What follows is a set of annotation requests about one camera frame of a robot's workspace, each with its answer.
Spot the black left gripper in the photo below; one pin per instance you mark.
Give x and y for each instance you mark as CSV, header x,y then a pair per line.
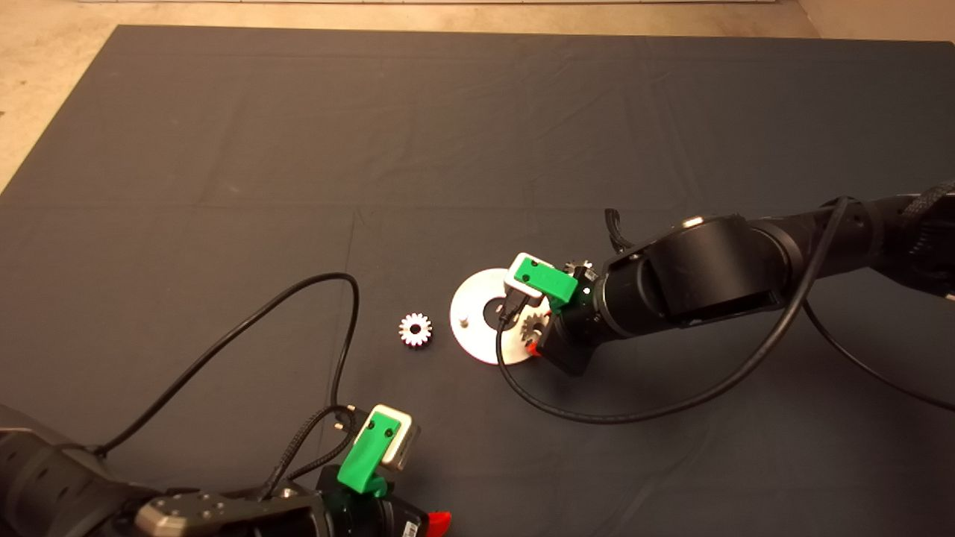
x,y
399,516

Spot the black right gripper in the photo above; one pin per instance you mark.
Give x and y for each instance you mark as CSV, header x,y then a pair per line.
x,y
574,335

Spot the dark steel planetary gear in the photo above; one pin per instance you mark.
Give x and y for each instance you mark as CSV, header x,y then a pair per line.
x,y
580,266
533,327

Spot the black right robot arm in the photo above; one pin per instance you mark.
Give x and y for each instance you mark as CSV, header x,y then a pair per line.
x,y
709,272

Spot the round metal carrier plate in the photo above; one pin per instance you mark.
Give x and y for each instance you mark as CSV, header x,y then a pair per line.
x,y
470,339

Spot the bright steel planetary gear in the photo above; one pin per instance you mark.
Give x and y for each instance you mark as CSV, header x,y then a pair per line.
x,y
406,334

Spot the dark grey table cloth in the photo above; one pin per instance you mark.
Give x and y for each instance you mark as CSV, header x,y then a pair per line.
x,y
477,149

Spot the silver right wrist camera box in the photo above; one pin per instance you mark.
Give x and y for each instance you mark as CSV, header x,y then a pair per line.
x,y
516,286

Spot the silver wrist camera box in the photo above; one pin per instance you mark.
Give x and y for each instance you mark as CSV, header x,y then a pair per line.
x,y
516,286
404,441

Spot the green right camera mount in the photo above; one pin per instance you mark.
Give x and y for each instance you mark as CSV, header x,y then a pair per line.
x,y
552,280

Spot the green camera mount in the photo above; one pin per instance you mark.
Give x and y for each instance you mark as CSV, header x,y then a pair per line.
x,y
552,280
363,456

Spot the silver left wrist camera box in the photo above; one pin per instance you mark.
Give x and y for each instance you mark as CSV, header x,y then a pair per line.
x,y
404,441

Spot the green left camera mount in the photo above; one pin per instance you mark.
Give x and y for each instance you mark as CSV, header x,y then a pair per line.
x,y
363,456

